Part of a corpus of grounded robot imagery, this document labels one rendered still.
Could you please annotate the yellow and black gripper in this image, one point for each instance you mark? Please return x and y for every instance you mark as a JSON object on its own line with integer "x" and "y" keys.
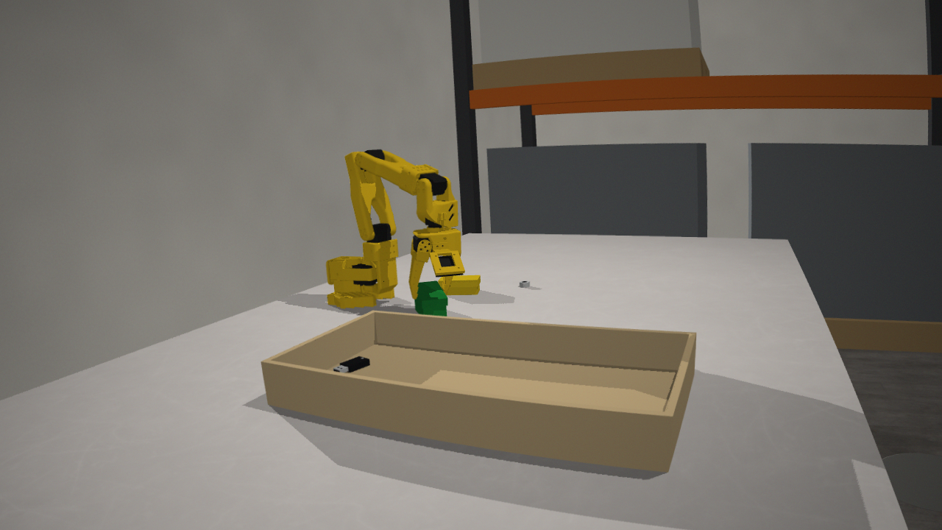
{"x": 434, "y": 242}

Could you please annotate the black usb stick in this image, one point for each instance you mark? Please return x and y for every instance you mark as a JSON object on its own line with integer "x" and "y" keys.
{"x": 352, "y": 364}

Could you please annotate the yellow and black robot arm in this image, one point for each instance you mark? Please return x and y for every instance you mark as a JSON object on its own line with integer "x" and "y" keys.
{"x": 354, "y": 278}

